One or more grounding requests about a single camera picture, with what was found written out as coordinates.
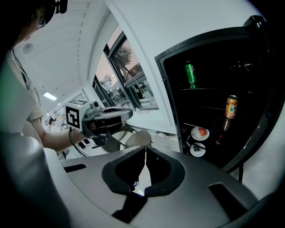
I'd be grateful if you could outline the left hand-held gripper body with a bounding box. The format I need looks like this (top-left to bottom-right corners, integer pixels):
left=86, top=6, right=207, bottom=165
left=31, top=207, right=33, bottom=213
left=65, top=99, right=102, bottom=130

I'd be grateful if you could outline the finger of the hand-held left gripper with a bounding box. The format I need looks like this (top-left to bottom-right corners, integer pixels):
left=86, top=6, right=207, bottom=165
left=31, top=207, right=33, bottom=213
left=93, top=108, right=134, bottom=134

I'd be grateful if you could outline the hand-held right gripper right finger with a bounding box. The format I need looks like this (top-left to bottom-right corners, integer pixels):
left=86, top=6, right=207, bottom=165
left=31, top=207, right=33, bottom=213
left=133, top=146, right=257, bottom=228

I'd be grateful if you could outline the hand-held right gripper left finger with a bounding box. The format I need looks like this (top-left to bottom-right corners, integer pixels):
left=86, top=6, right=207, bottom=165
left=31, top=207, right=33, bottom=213
left=61, top=146, right=147, bottom=228

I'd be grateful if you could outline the white round plate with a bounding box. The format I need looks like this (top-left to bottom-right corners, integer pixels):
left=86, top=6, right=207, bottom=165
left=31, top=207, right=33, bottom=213
left=189, top=142, right=207, bottom=158

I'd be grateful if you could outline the black cabinet fridge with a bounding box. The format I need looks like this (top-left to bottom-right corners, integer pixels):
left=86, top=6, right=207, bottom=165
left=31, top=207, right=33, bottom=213
left=154, top=15, right=285, bottom=176

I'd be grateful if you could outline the person's left forearm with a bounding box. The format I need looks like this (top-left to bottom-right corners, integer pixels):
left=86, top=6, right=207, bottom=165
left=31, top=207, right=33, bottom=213
left=42, top=128, right=86, bottom=153

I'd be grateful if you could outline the person's left hand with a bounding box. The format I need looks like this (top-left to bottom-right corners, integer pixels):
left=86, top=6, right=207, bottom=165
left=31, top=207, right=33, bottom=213
left=84, top=122, right=98, bottom=136

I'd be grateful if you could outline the ceiling light panel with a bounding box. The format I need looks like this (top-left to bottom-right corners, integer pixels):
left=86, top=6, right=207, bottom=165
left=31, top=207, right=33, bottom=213
left=43, top=91, right=57, bottom=101

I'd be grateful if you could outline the black wicker chair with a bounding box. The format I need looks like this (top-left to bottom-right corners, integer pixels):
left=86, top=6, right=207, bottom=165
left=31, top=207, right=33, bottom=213
left=92, top=126, right=152, bottom=155

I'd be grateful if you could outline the black framed window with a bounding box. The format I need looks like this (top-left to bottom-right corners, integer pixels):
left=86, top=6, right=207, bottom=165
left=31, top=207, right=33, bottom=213
left=92, top=24, right=160, bottom=112

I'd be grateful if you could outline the white plate with red food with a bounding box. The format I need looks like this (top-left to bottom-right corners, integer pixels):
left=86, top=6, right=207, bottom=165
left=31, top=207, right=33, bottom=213
left=191, top=126, right=210, bottom=142

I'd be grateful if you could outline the brown glass bottle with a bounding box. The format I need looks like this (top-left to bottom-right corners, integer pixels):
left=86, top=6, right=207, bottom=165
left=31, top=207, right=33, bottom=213
left=215, top=118, right=232, bottom=147

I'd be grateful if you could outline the round ceiling sensor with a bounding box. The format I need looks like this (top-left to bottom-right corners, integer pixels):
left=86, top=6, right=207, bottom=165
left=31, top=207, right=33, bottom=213
left=22, top=43, right=34, bottom=55

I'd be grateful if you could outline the green drink can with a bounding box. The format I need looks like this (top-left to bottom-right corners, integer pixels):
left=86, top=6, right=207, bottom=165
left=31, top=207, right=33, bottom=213
left=184, top=60, right=197, bottom=90

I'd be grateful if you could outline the person's head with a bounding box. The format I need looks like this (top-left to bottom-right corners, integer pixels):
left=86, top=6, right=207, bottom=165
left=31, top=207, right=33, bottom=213
left=13, top=0, right=54, bottom=45

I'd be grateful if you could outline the black head camera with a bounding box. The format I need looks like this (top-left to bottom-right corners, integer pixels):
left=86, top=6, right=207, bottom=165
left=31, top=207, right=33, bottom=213
left=53, top=0, right=69, bottom=14

